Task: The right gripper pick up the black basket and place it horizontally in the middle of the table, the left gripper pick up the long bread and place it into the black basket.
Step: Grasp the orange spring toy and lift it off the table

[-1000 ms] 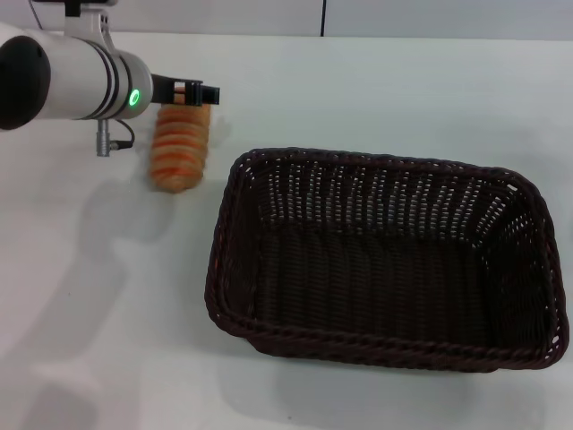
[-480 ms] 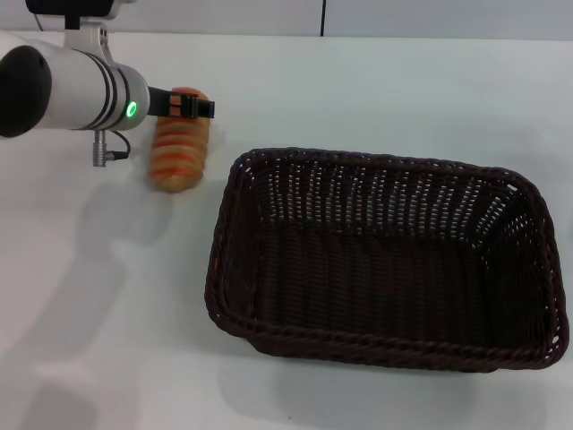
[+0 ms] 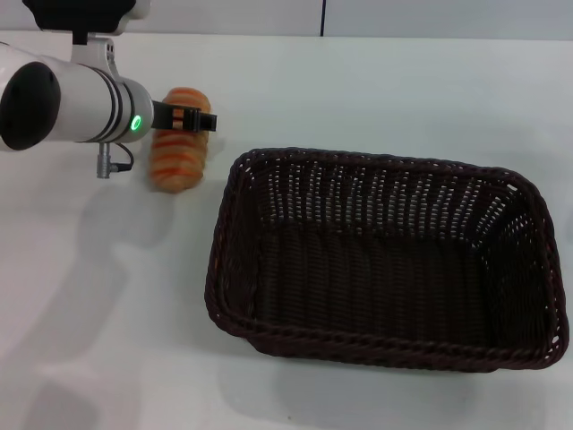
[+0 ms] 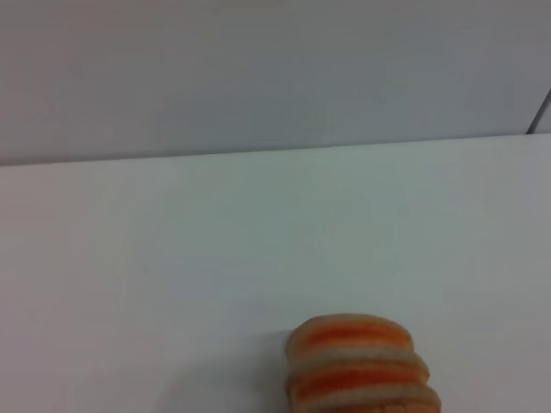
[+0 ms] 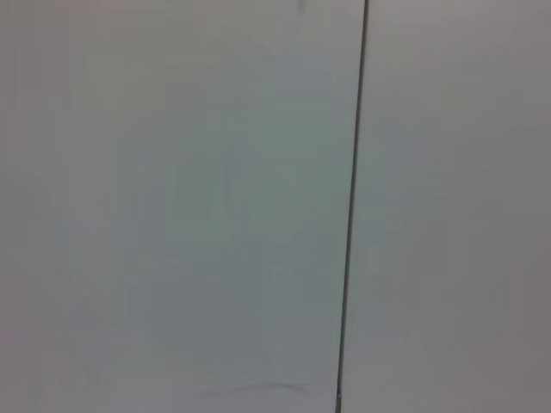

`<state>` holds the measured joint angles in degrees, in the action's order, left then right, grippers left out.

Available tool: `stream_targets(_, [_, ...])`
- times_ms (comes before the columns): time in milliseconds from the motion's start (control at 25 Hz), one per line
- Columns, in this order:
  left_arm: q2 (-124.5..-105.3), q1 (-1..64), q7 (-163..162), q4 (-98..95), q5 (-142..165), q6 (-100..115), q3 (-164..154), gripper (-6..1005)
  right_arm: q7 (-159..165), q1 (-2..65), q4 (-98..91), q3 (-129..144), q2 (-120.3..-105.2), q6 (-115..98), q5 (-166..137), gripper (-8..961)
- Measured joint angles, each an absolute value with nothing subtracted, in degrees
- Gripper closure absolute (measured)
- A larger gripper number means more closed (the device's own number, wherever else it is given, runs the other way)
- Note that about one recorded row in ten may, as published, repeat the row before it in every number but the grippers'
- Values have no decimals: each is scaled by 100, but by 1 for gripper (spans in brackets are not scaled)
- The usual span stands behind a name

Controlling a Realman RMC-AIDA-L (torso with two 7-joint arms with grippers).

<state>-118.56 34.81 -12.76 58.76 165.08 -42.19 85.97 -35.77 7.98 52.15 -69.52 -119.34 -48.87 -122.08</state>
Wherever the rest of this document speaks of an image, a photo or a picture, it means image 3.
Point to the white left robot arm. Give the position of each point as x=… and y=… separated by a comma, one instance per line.
x=85, y=107

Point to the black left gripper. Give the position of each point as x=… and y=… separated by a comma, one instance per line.
x=162, y=117

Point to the black woven wicker basket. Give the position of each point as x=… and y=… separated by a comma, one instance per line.
x=380, y=277

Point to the orange striped bread loaf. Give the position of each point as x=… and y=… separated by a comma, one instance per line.
x=179, y=157

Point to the left wrist camera housing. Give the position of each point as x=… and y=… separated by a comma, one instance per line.
x=91, y=54

